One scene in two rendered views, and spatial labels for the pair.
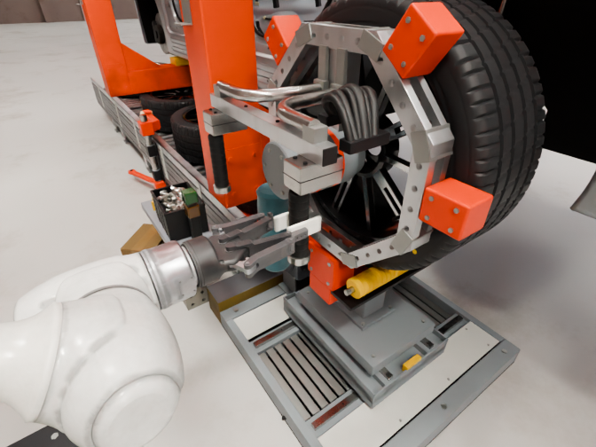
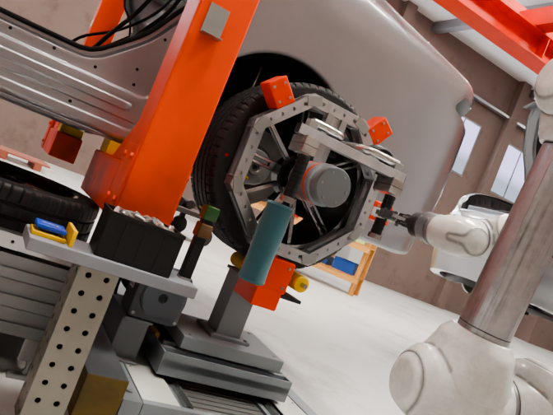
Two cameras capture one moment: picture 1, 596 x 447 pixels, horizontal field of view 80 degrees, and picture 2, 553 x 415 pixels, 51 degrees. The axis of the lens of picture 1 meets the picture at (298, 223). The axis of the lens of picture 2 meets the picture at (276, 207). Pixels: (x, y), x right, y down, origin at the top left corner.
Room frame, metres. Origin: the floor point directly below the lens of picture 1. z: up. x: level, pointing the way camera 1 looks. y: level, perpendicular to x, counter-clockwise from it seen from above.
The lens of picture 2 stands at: (0.59, 1.89, 0.70)
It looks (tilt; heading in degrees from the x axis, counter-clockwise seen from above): 1 degrees up; 278
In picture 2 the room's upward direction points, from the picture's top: 22 degrees clockwise
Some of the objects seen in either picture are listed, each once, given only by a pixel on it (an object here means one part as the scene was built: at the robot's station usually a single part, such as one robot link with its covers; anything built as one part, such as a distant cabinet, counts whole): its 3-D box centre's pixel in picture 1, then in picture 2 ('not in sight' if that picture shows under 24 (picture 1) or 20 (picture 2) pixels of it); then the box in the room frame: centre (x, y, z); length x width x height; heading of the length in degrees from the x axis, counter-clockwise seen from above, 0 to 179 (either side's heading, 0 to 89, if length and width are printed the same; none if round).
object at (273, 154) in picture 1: (314, 160); (318, 183); (0.76, -0.04, 0.85); 0.21 x 0.14 x 0.14; 125
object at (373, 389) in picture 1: (359, 323); (211, 357); (0.91, -0.23, 0.13); 0.50 x 0.36 x 0.10; 35
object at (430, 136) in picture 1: (338, 153); (307, 180); (0.80, -0.10, 0.85); 0.54 x 0.07 x 0.54; 35
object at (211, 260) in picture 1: (216, 254); (415, 223); (0.44, 0.13, 0.83); 0.09 x 0.08 x 0.07; 125
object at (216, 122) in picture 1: (225, 119); (304, 144); (0.83, 0.17, 0.93); 0.09 x 0.05 x 0.05; 125
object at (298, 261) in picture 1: (298, 224); (382, 215); (0.53, 0.00, 0.83); 0.04 x 0.04 x 0.16
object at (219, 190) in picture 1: (218, 161); (295, 177); (0.81, 0.19, 0.83); 0.04 x 0.04 x 0.16
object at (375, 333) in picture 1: (365, 286); (231, 309); (0.90, -0.24, 0.32); 0.40 x 0.30 x 0.28; 35
